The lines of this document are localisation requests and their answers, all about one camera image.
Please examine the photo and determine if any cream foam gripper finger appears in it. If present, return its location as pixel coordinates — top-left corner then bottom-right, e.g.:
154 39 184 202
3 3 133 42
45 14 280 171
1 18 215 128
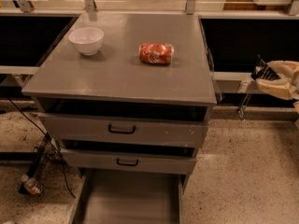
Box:
256 78 299 100
268 61 299 80

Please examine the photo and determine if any black rxbar chocolate bar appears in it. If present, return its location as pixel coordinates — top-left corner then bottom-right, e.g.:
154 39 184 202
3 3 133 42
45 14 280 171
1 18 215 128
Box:
250 56 280 81

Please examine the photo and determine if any grey top drawer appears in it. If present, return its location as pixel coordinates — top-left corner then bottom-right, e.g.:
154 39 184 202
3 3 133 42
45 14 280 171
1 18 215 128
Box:
39 113 208 147

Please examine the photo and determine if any grey middle drawer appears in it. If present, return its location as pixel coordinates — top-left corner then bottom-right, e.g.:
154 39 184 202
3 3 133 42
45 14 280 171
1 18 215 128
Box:
62 148 196 175

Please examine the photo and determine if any grey drawer cabinet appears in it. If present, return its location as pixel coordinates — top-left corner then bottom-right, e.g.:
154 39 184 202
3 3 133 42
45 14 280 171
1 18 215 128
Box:
21 12 218 185

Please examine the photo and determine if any grey open bottom drawer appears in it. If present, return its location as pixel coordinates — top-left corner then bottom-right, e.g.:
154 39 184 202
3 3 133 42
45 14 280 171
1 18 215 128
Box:
68 169 182 224

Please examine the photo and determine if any crushed red soda can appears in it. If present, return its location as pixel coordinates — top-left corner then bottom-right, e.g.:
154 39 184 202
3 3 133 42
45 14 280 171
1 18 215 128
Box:
139 43 174 64

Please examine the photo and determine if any white ceramic bowl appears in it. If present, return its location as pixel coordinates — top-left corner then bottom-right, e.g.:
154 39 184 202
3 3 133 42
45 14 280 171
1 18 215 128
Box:
68 27 104 56

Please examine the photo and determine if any black stand on floor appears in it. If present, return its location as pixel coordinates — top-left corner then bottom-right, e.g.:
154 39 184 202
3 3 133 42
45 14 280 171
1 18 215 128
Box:
19 134 50 194

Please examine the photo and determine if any plastic bottle on floor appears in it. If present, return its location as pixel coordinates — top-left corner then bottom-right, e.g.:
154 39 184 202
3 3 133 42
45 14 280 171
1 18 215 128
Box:
21 175 42 195

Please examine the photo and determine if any black top drawer handle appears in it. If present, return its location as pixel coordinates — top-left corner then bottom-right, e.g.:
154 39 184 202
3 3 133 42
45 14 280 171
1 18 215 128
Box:
108 124 136 134

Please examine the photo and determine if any black drawer handle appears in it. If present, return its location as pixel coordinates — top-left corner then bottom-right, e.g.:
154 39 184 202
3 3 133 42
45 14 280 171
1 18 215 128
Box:
108 124 136 134
116 159 139 167

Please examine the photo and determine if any black middle drawer handle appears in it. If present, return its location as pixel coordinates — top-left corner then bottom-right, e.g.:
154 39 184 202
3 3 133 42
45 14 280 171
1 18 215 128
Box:
116 159 139 167

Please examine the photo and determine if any black cable on floor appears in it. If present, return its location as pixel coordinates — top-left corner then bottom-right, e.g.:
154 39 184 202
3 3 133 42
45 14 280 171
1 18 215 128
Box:
0 91 77 200

